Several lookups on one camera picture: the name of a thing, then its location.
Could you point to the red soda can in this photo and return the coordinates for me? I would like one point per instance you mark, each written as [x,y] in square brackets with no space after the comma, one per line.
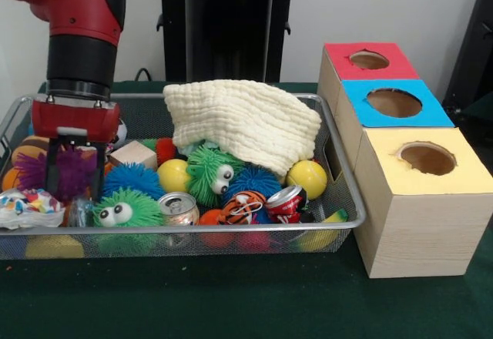
[287,204]

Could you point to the green spiky ball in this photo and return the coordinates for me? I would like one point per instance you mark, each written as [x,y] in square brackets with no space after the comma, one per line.
[131,212]
[208,171]

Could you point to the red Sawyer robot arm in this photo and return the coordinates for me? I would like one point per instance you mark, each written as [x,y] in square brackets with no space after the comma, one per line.
[77,27]

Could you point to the blue spiky ball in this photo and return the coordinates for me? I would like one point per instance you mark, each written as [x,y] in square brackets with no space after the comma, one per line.
[133,179]

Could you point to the dark green side tablecloth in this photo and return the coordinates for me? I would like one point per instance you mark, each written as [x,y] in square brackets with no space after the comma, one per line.
[481,106]

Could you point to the purple spiky ball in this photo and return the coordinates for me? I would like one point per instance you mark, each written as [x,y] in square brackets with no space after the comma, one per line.
[75,169]

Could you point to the clear mesh bin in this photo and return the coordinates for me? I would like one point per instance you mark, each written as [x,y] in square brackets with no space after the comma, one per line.
[192,242]

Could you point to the cream knitted cloth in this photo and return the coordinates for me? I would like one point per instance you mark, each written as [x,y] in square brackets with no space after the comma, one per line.
[239,119]

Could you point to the wooden box with three holes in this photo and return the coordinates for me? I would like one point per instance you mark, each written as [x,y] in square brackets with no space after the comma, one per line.
[420,231]

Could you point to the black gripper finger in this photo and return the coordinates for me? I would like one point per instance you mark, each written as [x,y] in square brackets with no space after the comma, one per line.
[52,165]
[98,173]

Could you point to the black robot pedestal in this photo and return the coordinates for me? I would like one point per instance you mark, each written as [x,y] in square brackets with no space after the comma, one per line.
[231,46]

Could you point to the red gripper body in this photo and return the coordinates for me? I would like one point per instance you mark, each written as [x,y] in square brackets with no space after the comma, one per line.
[77,119]

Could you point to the wooden cube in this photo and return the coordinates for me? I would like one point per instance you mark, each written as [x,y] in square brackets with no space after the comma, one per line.
[133,155]

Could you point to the black stand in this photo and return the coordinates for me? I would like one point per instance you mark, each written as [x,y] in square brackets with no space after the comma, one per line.
[475,65]

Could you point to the yellow ball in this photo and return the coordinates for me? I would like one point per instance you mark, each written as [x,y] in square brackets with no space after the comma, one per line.
[306,179]

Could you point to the burger toy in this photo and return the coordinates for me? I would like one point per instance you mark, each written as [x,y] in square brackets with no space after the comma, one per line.
[29,146]

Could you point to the small soccer ball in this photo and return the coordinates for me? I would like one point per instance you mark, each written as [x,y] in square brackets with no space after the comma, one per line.
[121,131]

